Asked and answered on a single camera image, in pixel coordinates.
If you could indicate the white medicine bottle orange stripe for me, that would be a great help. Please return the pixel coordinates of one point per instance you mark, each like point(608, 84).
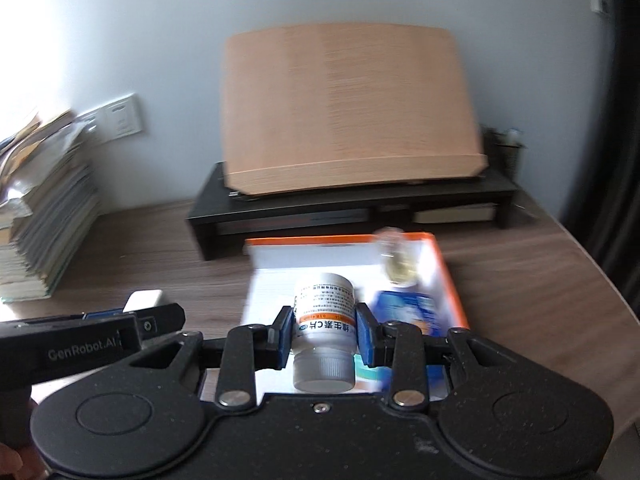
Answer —
point(325, 310)

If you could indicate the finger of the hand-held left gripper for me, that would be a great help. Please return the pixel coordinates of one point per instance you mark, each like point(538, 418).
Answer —
point(100, 315)

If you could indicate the orange cardboard box white inside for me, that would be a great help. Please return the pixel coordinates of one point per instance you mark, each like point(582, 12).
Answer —
point(270, 280)

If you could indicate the white power adapter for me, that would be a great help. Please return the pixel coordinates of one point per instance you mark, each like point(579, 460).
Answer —
point(142, 299)

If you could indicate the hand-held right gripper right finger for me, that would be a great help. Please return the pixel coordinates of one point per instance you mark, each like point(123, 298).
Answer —
point(365, 335)

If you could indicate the person's left hand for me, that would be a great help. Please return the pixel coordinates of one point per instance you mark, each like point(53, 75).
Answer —
point(17, 462)

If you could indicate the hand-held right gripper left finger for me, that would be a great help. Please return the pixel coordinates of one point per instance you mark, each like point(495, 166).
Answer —
point(285, 335)

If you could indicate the stack of books and papers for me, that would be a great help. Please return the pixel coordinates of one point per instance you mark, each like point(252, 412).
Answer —
point(45, 220)

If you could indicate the green white bandage box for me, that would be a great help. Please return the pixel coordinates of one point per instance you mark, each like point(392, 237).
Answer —
point(370, 375)

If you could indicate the white book under riser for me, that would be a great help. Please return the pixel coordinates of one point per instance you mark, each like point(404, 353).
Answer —
point(455, 214)

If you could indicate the white wall socket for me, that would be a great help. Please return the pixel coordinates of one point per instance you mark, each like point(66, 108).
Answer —
point(120, 117)

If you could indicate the black pen holder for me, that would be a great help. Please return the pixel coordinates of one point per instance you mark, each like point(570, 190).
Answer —
point(507, 152)

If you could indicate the white plug-in heater clear bottle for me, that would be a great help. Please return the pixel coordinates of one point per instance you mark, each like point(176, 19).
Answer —
point(397, 260)

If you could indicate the black monitor riser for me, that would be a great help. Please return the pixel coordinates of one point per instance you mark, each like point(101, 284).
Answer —
point(210, 210)

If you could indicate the blue cartoon print box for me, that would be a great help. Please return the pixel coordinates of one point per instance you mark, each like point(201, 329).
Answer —
point(405, 310)

